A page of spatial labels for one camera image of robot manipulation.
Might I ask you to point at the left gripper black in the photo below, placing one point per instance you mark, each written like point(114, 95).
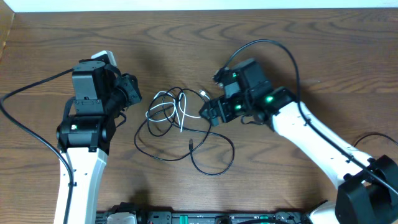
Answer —
point(132, 88)

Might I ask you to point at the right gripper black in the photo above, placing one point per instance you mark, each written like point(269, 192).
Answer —
point(220, 104)

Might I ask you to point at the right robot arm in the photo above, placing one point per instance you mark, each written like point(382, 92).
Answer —
point(356, 175)

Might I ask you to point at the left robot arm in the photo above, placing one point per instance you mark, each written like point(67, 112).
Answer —
point(102, 93)

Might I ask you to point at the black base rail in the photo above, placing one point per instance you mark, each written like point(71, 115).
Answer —
point(132, 213)

